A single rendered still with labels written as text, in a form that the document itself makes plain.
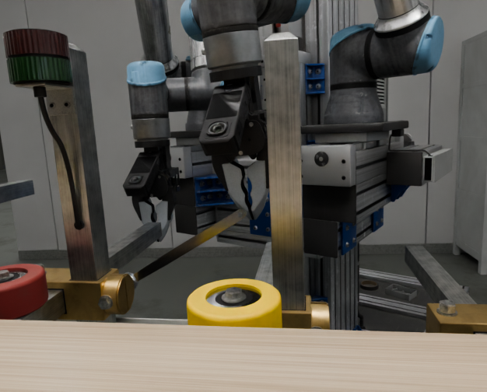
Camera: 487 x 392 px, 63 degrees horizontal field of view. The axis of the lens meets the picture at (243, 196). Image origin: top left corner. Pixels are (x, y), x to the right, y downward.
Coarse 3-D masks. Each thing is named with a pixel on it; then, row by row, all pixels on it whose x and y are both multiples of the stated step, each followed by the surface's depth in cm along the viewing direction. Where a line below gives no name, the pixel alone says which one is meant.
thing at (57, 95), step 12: (24, 84) 40; (36, 84) 40; (48, 84) 40; (60, 84) 42; (36, 96) 41; (48, 96) 45; (60, 96) 45; (72, 96) 45; (48, 108) 45; (60, 108) 45; (72, 108) 45; (48, 120) 43; (60, 144) 44; (72, 180) 46; (72, 192) 46; (72, 204) 47
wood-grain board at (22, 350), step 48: (0, 336) 30; (48, 336) 30; (96, 336) 29; (144, 336) 29; (192, 336) 29; (240, 336) 28; (288, 336) 28; (336, 336) 28; (384, 336) 27; (432, 336) 27; (480, 336) 27; (0, 384) 24; (48, 384) 24; (96, 384) 24; (144, 384) 24; (192, 384) 23; (240, 384) 23; (288, 384) 23; (336, 384) 23; (384, 384) 22; (432, 384) 22; (480, 384) 22
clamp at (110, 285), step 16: (48, 272) 52; (64, 272) 52; (112, 272) 51; (48, 288) 49; (64, 288) 49; (80, 288) 48; (96, 288) 48; (112, 288) 48; (128, 288) 51; (80, 304) 49; (96, 304) 49; (112, 304) 48; (128, 304) 51
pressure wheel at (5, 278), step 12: (12, 264) 45; (24, 264) 44; (36, 264) 44; (0, 276) 41; (12, 276) 41; (24, 276) 41; (36, 276) 41; (0, 288) 38; (12, 288) 38; (24, 288) 39; (36, 288) 40; (0, 300) 38; (12, 300) 39; (24, 300) 39; (36, 300) 40; (0, 312) 38; (12, 312) 39; (24, 312) 39
